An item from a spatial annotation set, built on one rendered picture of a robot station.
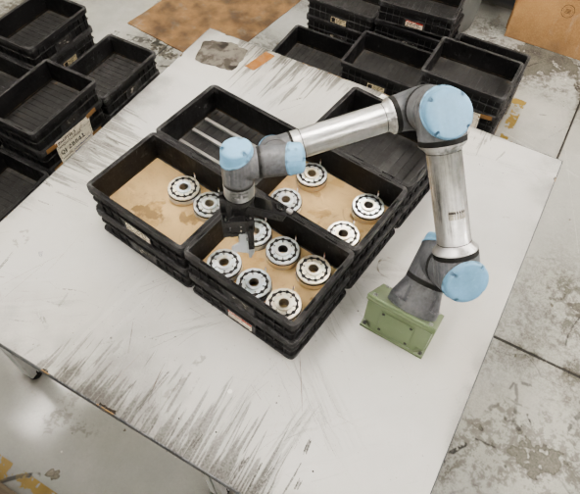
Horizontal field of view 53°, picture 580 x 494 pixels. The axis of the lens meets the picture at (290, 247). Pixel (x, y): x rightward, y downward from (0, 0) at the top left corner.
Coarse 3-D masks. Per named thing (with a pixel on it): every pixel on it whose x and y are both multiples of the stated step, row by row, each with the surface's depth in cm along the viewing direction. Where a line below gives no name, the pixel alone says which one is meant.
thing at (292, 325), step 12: (288, 216) 171; (312, 228) 168; (192, 240) 165; (348, 252) 164; (348, 264) 162; (216, 276) 159; (336, 276) 159; (324, 288) 157; (252, 300) 154; (312, 300) 154; (264, 312) 155; (276, 312) 152; (288, 324) 150; (300, 324) 152
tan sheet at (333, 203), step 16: (288, 176) 193; (272, 192) 189; (304, 192) 189; (320, 192) 189; (336, 192) 189; (352, 192) 189; (304, 208) 185; (320, 208) 185; (336, 208) 185; (320, 224) 181; (368, 224) 182
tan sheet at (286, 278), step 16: (224, 240) 177; (208, 256) 174; (240, 256) 174; (256, 256) 174; (304, 256) 175; (272, 272) 171; (288, 272) 171; (272, 288) 168; (288, 288) 168; (304, 288) 168; (320, 288) 168; (304, 304) 165
